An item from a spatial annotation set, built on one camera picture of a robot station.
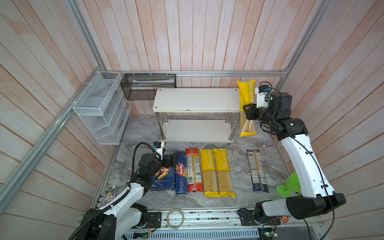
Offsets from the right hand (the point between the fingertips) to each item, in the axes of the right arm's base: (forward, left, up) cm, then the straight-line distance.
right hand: (245, 105), depth 70 cm
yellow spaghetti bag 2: (-23, +7, -37) cm, 44 cm away
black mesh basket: (+34, +64, -13) cm, 74 cm away
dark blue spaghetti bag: (-20, -14, -38) cm, 45 cm away
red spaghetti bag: (-18, +24, -36) cm, 47 cm away
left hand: (-13, +37, -25) cm, 46 cm away
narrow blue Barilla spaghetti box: (-20, +32, -35) cm, 52 cm away
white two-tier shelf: (+30, +23, -38) cm, 54 cm away
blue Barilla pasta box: (-25, +41, -31) cm, 57 cm away
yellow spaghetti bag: (-21, +15, -37) cm, 45 cm away
